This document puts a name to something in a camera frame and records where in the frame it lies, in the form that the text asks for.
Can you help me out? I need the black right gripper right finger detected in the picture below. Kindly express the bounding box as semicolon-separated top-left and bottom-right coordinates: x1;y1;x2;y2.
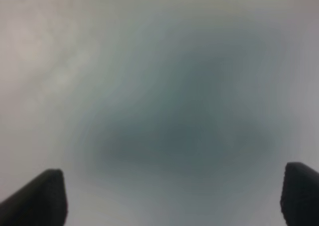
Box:
280;162;319;226

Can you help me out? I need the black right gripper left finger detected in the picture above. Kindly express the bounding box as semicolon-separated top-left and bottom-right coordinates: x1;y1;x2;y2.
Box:
0;169;68;226

